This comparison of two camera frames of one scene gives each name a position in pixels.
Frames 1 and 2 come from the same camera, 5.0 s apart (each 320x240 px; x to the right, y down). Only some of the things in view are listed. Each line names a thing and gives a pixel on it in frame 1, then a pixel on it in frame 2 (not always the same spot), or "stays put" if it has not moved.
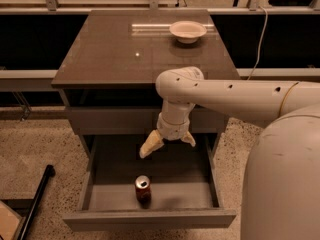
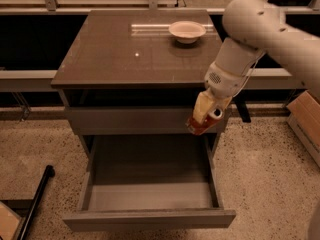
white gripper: [170, 129] -> [222, 82]
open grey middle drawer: [184, 194] stays put
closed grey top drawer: [141, 119] stays put
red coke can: [143, 190] -> [199, 128]
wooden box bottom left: [10, 222] stays put
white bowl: [187, 32] stays put
